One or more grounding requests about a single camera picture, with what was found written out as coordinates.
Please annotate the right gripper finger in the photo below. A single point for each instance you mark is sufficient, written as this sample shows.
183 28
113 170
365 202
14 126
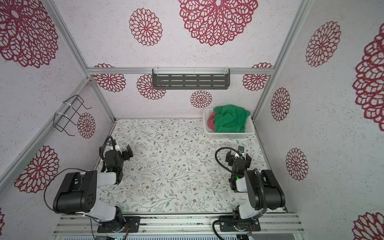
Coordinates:
229 158
248 161

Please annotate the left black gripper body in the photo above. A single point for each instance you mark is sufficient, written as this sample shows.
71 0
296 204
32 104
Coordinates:
126 151

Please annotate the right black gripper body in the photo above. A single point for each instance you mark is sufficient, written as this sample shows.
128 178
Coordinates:
238 159

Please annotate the green tank top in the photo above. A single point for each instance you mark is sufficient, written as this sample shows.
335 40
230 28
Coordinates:
230 119

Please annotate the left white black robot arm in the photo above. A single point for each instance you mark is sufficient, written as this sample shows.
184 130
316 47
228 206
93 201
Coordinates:
78 192

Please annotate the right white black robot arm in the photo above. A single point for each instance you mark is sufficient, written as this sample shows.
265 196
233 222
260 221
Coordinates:
261 187

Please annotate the pink tank top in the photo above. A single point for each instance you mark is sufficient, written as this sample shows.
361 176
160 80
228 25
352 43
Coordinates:
211 121

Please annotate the white plastic basket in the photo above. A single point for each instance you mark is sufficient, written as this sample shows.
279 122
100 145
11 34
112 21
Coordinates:
249 128

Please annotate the floral table mat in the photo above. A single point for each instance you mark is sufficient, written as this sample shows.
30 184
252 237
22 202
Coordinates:
176 168

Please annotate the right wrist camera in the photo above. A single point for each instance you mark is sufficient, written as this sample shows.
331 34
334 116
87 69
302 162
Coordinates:
240 150

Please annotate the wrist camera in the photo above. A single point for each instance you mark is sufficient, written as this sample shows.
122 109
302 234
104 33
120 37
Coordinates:
113 145
240 150

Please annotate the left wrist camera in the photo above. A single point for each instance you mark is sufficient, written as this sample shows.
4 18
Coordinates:
113 145

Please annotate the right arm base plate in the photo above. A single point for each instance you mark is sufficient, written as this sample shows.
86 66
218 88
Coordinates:
228 224

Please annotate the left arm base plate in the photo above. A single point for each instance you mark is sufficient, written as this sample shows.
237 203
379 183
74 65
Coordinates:
132 224

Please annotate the black wire wall rack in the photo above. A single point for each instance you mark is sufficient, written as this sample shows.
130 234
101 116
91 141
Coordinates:
62 119

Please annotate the aluminium mounting rail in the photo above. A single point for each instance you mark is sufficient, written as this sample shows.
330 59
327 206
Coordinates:
180 224

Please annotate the grey slotted wall shelf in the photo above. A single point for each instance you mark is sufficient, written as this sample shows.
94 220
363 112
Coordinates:
191 80

